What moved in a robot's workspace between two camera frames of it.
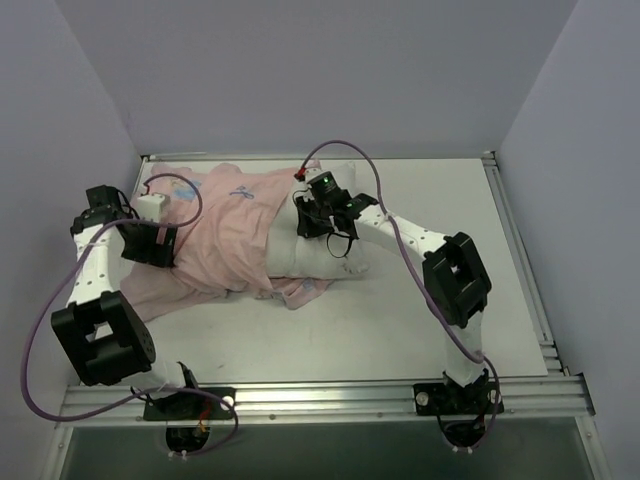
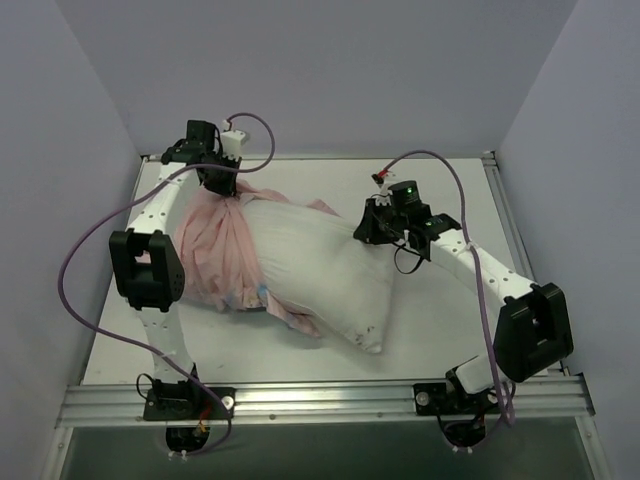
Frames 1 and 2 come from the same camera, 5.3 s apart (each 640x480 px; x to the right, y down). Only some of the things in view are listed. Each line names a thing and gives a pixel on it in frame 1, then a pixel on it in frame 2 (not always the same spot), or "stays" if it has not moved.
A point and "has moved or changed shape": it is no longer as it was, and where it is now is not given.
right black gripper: [310, 220] -> [371, 228]
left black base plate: [192, 405] stays
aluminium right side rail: [523, 269] stays
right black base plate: [481, 397] stays
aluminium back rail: [319, 157] stays
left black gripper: [151, 248] -> [220, 179]
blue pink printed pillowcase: [226, 217] has moved or changed shape
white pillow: [291, 256] has moved or changed shape
